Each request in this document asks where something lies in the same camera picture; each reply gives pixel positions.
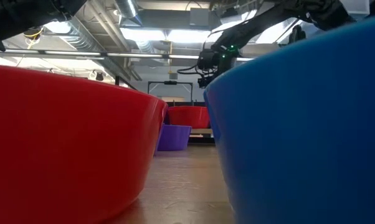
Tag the purple plastic mini bowl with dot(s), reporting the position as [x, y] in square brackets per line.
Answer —
[175, 138]

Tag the blue plastic mini bowl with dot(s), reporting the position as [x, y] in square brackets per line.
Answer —
[299, 140]

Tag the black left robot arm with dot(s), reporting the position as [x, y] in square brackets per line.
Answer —
[19, 15]

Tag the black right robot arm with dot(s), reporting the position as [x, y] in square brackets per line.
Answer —
[324, 12]

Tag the grey ceiling unit box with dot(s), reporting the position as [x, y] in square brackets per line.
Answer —
[200, 17]

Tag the green cactus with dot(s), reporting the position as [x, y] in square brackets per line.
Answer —
[297, 34]

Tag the bright ceiling light panel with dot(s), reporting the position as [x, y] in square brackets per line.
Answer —
[144, 34]

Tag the long ceiling light strip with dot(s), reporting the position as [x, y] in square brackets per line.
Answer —
[134, 55]

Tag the wooden shelf with black brackets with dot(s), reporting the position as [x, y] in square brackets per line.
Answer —
[118, 81]

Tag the black ceiling spotlight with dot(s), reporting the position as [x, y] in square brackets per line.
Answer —
[99, 76]

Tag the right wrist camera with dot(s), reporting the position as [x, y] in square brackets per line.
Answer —
[207, 59]

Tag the grey square wall vent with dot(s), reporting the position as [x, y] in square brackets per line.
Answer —
[173, 76]

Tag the distant black gantry frame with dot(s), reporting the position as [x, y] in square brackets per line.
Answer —
[170, 82]

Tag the round silver air duct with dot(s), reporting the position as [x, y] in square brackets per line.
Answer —
[126, 7]

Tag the ribbed silver air duct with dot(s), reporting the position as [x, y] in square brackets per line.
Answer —
[78, 40]

